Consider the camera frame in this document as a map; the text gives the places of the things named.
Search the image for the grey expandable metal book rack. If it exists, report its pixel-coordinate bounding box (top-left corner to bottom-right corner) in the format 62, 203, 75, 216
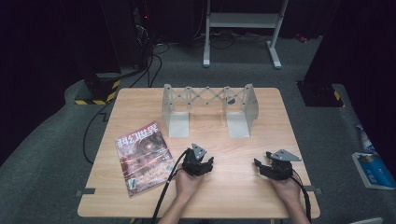
161, 83, 260, 139

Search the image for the person's left hand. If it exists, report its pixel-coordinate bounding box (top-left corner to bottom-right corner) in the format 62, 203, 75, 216
175, 169, 204, 200

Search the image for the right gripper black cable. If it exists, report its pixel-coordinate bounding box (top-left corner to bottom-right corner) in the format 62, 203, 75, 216
290, 174, 313, 223

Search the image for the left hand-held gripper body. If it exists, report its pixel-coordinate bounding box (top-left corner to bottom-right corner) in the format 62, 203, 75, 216
181, 143, 209, 177

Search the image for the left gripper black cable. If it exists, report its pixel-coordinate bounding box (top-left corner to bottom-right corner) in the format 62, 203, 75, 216
151, 148, 191, 224

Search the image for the blue and white box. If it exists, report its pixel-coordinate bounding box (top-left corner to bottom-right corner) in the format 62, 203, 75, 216
351, 151, 396, 190

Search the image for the black floor cable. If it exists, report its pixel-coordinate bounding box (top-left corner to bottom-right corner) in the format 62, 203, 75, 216
82, 102, 114, 165

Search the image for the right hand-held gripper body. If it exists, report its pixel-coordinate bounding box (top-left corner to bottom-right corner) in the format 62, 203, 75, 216
261, 148, 303, 181

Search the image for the dark equipment rack with wires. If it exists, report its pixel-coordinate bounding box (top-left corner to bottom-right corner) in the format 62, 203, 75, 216
129, 0, 157, 70

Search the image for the white metal stand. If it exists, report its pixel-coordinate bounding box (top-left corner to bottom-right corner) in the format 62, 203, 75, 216
203, 0, 289, 70

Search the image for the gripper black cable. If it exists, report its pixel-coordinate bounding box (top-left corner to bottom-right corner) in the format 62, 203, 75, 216
290, 174, 313, 223
151, 148, 191, 224

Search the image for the black base with yellow stripes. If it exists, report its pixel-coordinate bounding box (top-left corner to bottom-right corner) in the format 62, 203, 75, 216
74, 73, 121, 105

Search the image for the black stand base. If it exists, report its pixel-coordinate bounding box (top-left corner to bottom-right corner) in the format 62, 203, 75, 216
296, 80, 345, 108

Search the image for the red cover magazine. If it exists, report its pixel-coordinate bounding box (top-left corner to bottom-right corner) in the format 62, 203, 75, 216
114, 120, 176, 199

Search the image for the bundle of black floor cables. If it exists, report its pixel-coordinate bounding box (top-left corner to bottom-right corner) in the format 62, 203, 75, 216
129, 41, 171, 89

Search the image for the grey tape strip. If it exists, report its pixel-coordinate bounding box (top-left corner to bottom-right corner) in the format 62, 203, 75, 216
75, 188, 96, 198
303, 185, 323, 196

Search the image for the person's right hand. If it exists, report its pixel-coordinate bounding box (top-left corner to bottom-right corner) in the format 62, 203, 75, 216
269, 176, 302, 203

